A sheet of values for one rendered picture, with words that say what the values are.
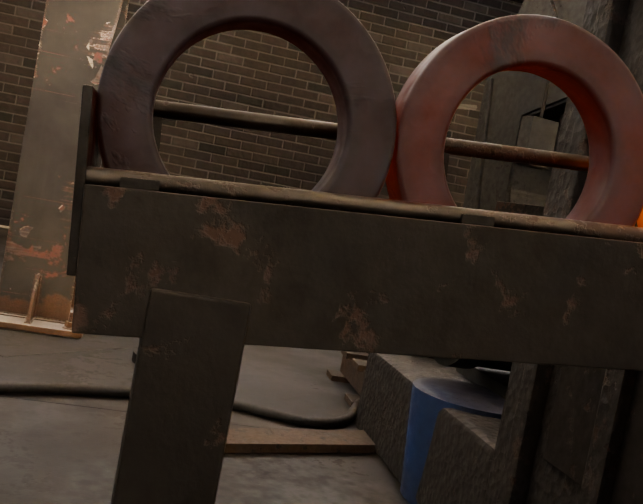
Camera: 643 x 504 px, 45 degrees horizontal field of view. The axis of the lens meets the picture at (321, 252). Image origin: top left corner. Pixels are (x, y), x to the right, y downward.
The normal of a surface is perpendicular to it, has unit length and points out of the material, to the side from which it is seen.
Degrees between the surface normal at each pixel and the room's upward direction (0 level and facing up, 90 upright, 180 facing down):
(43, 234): 90
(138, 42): 90
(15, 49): 90
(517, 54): 90
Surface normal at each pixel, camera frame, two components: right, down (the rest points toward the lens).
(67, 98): 0.19, 0.09
